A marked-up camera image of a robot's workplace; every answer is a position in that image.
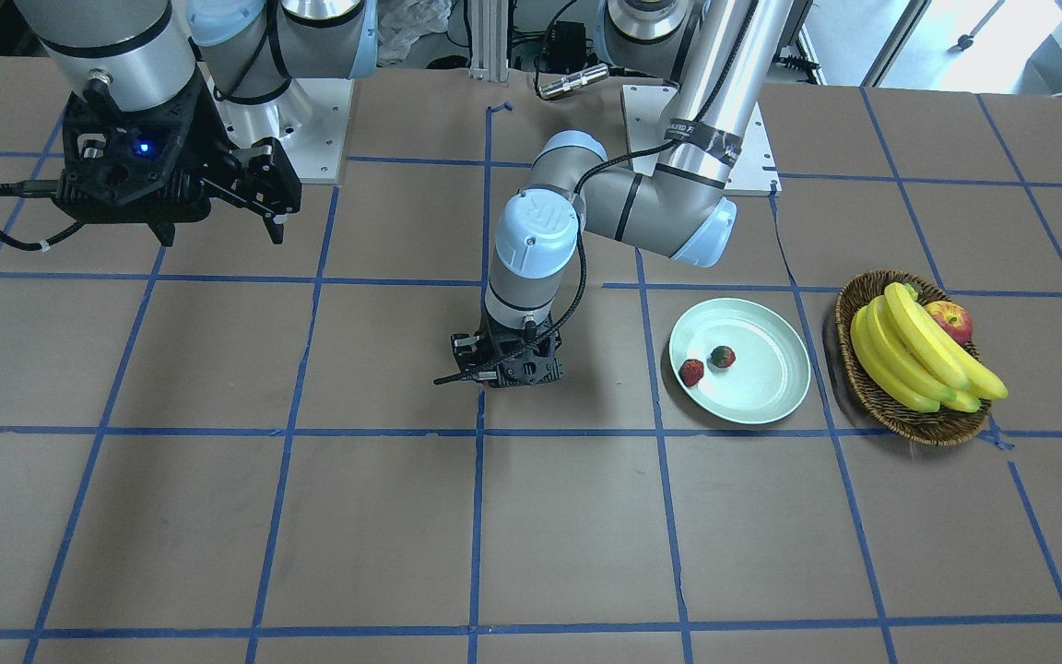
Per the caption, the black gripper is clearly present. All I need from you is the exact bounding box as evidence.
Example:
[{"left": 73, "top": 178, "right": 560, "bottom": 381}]
[
  {"left": 451, "top": 318, "right": 563, "bottom": 388},
  {"left": 53, "top": 70, "right": 302, "bottom": 248}
]

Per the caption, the red strawberry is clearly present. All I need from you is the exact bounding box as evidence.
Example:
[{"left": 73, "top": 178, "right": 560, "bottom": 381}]
[
  {"left": 678, "top": 358, "right": 705, "bottom": 388},
  {"left": 708, "top": 345, "right": 737, "bottom": 370}
]

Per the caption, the pale green plate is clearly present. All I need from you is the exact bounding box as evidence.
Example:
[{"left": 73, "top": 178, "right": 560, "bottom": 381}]
[{"left": 666, "top": 297, "right": 812, "bottom": 425}]

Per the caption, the yellow banana bunch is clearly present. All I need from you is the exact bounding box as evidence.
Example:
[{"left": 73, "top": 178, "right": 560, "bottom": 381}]
[{"left": 850, "top": 282, "right": 1009, "bottom": 413}]

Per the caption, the red yellow apple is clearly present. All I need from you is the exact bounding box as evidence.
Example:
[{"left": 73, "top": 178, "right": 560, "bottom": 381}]
[{"left": 924, "top": 300, "right": 974, "bottom": 346}]

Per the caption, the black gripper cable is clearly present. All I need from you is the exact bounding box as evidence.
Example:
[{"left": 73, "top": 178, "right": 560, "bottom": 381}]
[
  {"left": 433, "top": 138, "right": 679, "bottom": 386},
  {"left": 0, "top": 180, "right": 80, "bottom": 254}
]

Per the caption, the aluminium frame post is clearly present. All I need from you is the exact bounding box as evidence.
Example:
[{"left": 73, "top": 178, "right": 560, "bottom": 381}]
[{"left": 463, "top": 1, "right": 513, "bottom": 87}]

